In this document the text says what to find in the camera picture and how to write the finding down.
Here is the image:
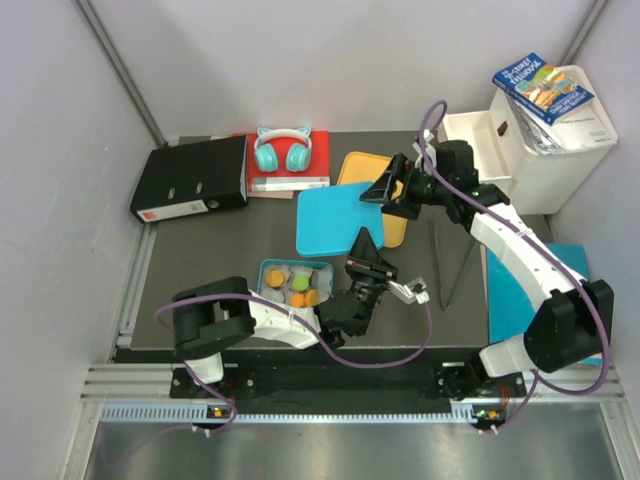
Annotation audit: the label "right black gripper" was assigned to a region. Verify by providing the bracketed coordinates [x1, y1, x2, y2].
[361, 155, 452, 221]

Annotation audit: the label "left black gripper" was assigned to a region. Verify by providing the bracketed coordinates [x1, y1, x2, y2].
[344, 228, 397, 338]

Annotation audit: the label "blue tin lid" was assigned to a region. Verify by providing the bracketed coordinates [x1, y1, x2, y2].
[295, 182, 384, 258]

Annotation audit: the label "round orange cookie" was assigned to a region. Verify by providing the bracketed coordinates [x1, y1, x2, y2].
[265, 270, 287, 289]
[304, 289, 320, 307]

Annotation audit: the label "green cookie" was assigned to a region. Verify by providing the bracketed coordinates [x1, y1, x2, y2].
[291, 274, 310, 292]

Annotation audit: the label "orange flower cookie bottom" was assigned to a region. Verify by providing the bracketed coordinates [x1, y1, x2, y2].
[289, 292, 306, 308]

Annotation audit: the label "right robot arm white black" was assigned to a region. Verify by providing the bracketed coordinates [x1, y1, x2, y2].
[360, 140, 614, 396]

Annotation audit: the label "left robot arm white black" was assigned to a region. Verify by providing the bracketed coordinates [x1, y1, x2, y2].
[158, 227, 429, 397]

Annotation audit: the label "yellow tray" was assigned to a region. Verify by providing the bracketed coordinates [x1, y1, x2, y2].
[337, 151, 408, 248]

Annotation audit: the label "blue cookie tin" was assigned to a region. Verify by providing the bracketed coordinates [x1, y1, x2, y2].
[257, 259, 334, 307]

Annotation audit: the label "teal cat ear headphones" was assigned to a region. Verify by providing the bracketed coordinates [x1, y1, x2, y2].
[253, 127, 313, 173]

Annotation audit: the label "red book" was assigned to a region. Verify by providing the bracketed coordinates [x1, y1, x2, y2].
[247, 129, 330, 198]

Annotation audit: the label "silver foil packet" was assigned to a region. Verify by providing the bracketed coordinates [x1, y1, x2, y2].
[506, 96, 564, 155]

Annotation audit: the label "white drawer cabinet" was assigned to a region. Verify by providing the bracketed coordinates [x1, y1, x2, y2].
[438, 65, 618, 215]

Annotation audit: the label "blue folder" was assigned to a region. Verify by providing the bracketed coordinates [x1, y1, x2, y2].
[486, 244, 588, 344]

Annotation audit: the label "blue paperback book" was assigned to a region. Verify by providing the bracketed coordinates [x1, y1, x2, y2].
[492, 52, 595, 126]

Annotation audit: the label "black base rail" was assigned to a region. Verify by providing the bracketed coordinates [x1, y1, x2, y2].
[170, 346, 525, 402]

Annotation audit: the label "black ring binder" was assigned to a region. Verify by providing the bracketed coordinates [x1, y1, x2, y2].
[130, 135, 248, 223]

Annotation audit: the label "grey cable duct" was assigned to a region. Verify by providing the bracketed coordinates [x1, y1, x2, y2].
[100, 403, 478, 425]

